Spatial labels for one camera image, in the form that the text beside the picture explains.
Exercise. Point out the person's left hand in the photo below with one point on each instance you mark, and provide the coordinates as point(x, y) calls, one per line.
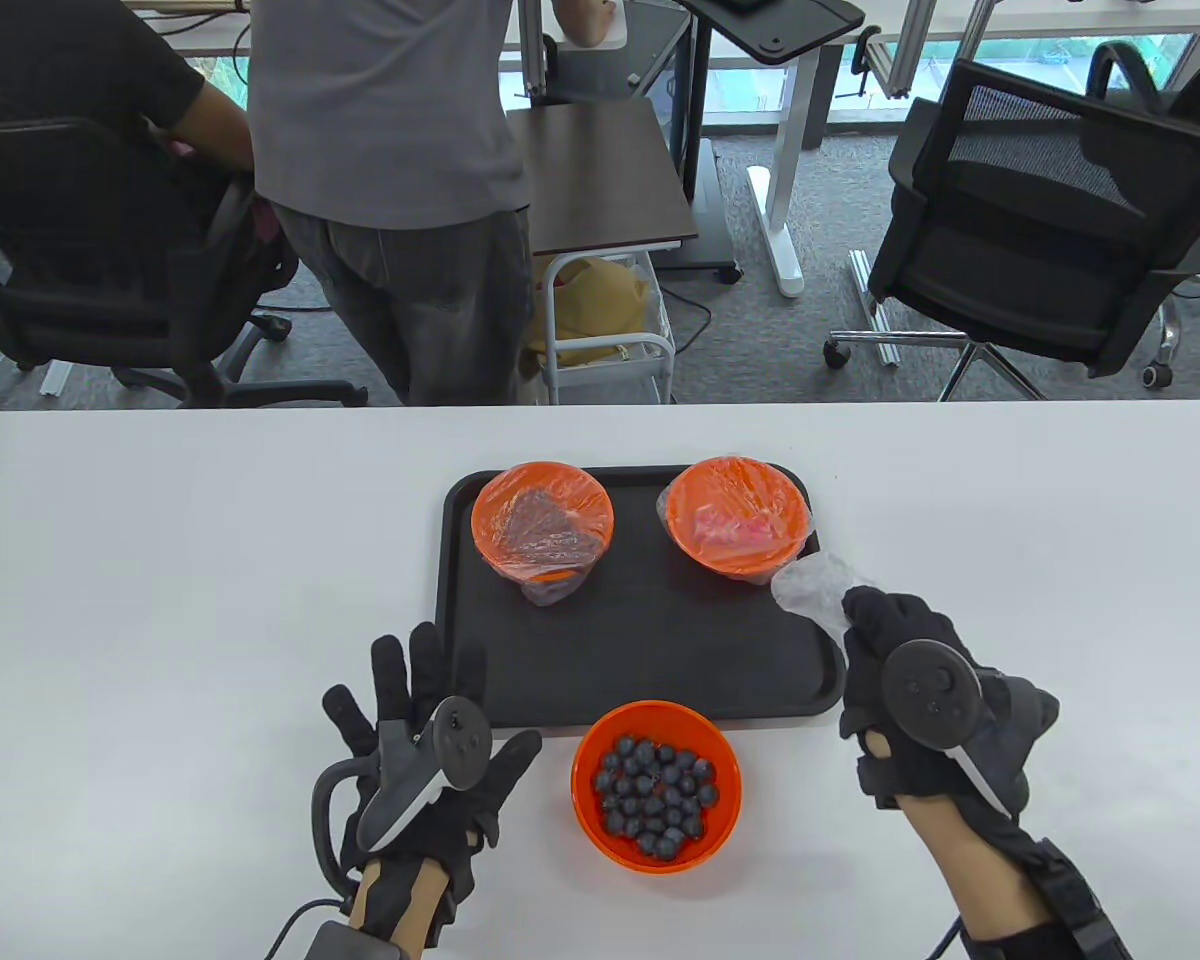
point(425, 680)

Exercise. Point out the person's right hand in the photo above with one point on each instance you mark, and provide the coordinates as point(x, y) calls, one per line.
point(900, 630)

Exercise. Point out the grey hand controller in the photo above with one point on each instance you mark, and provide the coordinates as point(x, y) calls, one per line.
point(930, 690)
point(460, 740)

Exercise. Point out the clear plastic food cover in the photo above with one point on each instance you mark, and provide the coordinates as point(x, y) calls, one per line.
point(810, 585)

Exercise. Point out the orange bowl holding blueberries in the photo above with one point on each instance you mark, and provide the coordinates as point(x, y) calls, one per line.
point(595, 740)

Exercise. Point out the orange bowl of pink food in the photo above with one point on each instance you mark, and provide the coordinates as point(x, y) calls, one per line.
point(740, 480)

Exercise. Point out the orange bowl of brown meat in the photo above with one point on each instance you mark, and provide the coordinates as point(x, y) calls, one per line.
point(550, 480)

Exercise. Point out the orange bowl holding pink meat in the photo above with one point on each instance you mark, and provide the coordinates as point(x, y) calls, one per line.
point(685, 500)

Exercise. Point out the person's left forearm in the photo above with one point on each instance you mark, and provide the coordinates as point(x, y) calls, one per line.
point(400, 900)

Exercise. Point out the person's right forearm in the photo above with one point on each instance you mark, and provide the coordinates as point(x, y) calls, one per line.
point(980, 870)

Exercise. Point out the pink meat pieces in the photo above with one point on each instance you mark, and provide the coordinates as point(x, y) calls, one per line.
point(740, 525)

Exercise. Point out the brown meat slab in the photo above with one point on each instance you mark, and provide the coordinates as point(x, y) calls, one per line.
point(550, 530)

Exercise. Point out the black plastic tray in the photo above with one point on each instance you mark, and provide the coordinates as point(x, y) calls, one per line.
point(640, 650)

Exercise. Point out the pile of blueberries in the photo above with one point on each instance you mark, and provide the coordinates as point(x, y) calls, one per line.
point(660, 795)

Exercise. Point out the black left wrist device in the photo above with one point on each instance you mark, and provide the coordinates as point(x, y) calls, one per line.
point(350, 942)

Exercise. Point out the black wrist device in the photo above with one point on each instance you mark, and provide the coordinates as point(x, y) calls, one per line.
point(350, 942)
point(1070, 900)

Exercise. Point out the black right wrist device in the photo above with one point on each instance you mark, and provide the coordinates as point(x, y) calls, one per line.
point(1070, 900)

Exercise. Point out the aluminium bar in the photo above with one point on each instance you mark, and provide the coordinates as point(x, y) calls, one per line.
point(875, 310)

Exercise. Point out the black mesh office chair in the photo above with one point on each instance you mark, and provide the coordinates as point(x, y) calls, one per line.
point(1010, 260)

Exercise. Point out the brown paper bag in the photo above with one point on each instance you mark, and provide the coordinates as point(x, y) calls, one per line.
point(600, 300)

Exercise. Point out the white desk leg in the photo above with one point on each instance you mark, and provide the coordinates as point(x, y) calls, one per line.
point(775, 230)

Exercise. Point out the dark brown cart top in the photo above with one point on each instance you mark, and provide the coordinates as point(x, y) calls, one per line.
point(610, 180)

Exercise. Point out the white desk top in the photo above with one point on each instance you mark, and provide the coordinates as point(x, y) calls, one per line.
point(615, 40)

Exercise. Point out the white cart frame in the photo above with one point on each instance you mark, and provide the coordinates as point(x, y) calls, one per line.
point(550, 330)

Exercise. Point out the aluminium frame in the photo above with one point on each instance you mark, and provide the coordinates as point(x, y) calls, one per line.
point(900, 60)

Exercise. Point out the aluminium post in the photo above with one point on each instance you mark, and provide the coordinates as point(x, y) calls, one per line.
point(533, 60)

